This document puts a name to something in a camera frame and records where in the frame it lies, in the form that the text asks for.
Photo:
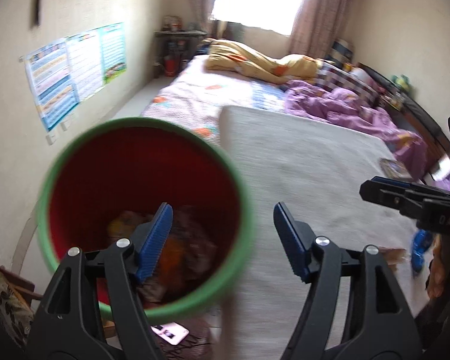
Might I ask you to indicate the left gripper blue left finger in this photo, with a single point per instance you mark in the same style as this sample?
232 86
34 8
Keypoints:
149 240

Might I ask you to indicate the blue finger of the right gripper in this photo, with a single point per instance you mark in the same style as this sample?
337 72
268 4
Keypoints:
375 193
404 185

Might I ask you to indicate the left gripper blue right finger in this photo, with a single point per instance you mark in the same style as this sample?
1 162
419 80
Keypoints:
296 239

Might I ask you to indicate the blue foil bag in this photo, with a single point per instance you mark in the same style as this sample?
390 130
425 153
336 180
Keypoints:
422 242

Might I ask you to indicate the smartphone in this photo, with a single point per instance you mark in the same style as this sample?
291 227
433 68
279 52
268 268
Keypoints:
395 170

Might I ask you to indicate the dark headboard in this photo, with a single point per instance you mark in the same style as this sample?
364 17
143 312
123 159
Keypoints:
413 117

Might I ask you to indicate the red bin with green rim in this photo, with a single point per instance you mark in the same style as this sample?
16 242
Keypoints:
136 164

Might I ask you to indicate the purple quilt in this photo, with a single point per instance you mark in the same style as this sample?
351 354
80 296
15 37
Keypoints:
344 108

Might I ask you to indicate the green plush toy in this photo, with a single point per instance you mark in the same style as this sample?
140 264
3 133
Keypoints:
402 83

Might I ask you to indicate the plaid pillow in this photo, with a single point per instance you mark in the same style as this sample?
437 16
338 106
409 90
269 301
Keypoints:
329 77

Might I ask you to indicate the blue striped pillow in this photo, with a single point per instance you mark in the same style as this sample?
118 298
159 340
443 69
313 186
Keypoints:
341 52

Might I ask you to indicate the floral cushion chair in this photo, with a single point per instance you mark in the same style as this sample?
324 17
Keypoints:
16 314

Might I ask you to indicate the pink patterned bed sheet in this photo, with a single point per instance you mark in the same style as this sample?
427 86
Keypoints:
195 98

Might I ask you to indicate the right pink curtain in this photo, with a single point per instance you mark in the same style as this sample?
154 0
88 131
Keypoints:
317 25

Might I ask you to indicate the red bucket under table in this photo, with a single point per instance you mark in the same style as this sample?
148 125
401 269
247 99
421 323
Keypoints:
170 65

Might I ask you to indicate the yellow quilt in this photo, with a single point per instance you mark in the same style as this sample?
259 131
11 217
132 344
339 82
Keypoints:
232 56

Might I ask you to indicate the dark side table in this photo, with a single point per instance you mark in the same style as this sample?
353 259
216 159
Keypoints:
181 45

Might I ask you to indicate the left wall chart poster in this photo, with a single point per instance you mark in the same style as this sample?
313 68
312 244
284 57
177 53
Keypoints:
48 72

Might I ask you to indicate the wall chart poster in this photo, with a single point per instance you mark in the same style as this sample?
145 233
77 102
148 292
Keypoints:
48 72
84 52

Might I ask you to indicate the middle wall chart poster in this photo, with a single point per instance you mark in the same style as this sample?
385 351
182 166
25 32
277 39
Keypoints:
84 52

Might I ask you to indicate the right green wall poster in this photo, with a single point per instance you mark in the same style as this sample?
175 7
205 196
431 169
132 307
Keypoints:
113 51

